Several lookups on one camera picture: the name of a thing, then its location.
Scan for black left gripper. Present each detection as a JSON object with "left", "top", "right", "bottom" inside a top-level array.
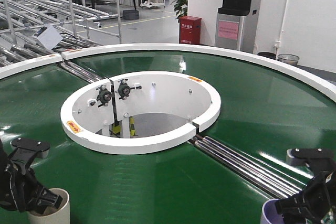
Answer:
[{"left": 1, "top": 147, "right": 62, "bottom": 214}]

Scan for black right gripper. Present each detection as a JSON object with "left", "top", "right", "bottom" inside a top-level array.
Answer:
[{"left": 275, "top": 172, "right": 335, "bottom": 223}]

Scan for purple plastic cup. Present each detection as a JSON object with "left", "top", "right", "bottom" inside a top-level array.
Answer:
[{"left": 260, "top": 199, "right": 284, "bottom": 224}]

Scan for beige plastic cup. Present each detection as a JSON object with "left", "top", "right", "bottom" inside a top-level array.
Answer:
[{"left": 27, "top": 188, "right": 70, "bottom": 224}]

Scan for steel conveyor rollers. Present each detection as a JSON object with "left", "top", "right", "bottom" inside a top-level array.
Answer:
[{"left": 189, "top": 135, "right": 304, "bottom": 199}]

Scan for green circular conveyor belt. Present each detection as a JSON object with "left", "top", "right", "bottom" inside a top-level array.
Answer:
[{"left": 1, "top": 51, "right": 335, "bottom": 223}]

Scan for white outer conveyor rim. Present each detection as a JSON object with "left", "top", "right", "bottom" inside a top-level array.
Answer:
[{"left": 1, "top": 43, "right": 335, "bottom": 101}]

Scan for metal roller rack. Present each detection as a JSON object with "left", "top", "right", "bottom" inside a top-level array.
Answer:
[{"left": 0, "top": 0, "right": 124, "bottom": 68}]

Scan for red fire extinguisher box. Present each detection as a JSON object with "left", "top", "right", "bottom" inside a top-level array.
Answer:
[{"left": 179, "top": 16, "right": 202, "bottom": 45}]

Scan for black water dispenser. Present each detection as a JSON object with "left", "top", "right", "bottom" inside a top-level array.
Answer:
[{"left": 215, "top": 0, "right": 251, "bottom": 51}]

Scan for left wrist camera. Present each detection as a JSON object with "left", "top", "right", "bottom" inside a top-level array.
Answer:
[{"left": 11, "top": 137, "right": 50, "bottom": 159}]

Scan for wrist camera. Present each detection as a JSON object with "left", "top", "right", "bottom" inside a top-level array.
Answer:
[
  {"left": 286, "top": 148, "right": 335, "bottom": 175},
  {"left": 11, "top": 137, "right": 50, "bottom": 159}
]

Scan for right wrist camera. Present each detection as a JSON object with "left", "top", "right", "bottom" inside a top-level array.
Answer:
[{"left": 286, "top": 148, "right": 335, "bottom": 175}]

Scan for white inner conveyor ring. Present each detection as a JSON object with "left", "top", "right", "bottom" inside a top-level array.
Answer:
[{"left": 60, "top": 71, "right": 222, "bottom": 156}]

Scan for wire mesh trash bin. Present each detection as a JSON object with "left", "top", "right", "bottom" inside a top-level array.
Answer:
[{"left": 277, "top": 54, "right": 300, "bottom": 67}]

